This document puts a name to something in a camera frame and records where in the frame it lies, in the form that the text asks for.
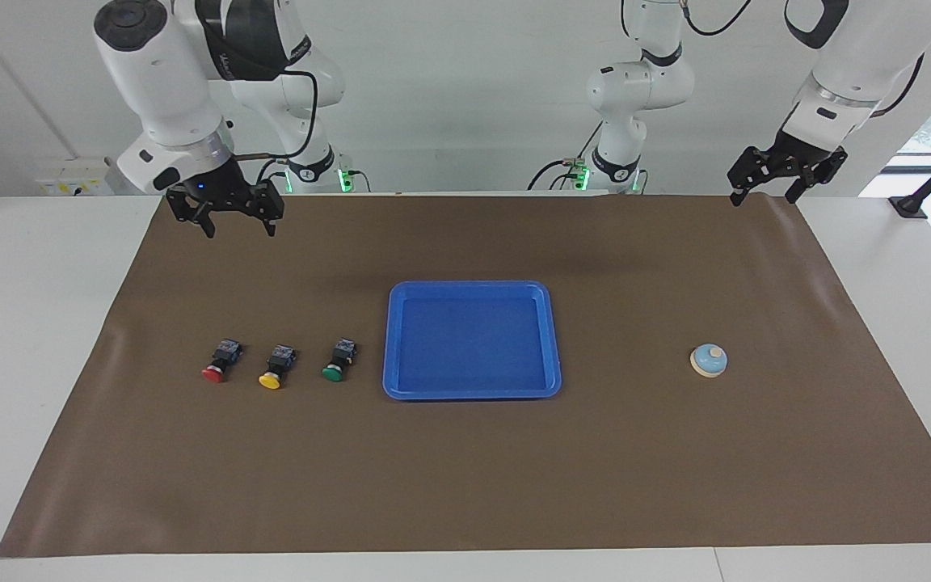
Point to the green push button switch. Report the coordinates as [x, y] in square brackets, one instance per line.
[336, 368]

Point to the red push button switch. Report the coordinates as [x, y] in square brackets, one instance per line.
[216, 370]

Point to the yellow push button switch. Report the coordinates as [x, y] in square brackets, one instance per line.
[273, 376]

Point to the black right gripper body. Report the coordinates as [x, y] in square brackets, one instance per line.
[219, 190]

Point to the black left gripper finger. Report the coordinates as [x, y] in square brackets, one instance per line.
[748, 170]
[821, 168]

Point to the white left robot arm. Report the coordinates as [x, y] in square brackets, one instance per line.
[643, 81]

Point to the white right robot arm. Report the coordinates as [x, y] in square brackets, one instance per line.
[158, 73]

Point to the blue plastic tray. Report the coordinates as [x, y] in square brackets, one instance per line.
[473, 343]

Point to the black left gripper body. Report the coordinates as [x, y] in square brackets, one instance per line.
[793, 153]

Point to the brown table mat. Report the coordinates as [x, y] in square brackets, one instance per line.
[465, 469]

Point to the white wall socket box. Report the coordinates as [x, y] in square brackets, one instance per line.
[73, 178]

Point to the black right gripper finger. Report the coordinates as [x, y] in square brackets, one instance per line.
[183, 206]
[268, 202]

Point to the light blue call bell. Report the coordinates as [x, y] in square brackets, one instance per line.
[709, 360]

